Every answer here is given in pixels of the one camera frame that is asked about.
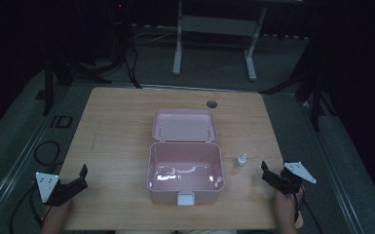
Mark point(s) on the person's right hand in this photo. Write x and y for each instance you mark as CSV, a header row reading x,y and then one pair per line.
x,y
285,203

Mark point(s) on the black tripod stand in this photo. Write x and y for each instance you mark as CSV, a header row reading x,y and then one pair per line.
x,y
48,84
315,94

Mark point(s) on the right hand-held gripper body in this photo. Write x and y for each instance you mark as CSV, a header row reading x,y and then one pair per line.
x,y
290,180

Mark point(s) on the person's light clothing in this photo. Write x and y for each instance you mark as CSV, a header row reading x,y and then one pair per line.
x,y
175,232

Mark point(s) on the white metal stand frame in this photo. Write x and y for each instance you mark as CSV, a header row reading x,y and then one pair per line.
x,y
214,26

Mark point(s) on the person's left hand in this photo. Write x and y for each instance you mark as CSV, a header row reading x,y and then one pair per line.
x,y
58,211

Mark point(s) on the pink plastic storage box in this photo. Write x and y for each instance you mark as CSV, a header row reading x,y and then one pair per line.
x,y
185,162

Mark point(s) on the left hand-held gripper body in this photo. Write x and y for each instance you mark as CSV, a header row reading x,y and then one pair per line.
x,y
56,191

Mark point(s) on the black rectangular floor bracket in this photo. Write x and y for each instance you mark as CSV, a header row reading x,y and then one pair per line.
x,y
61,121

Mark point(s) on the small clear dropper bottle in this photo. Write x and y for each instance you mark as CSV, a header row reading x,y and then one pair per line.
x,y
240,161

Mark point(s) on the black device with red light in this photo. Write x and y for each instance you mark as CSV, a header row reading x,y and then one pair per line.
x,y
119,26

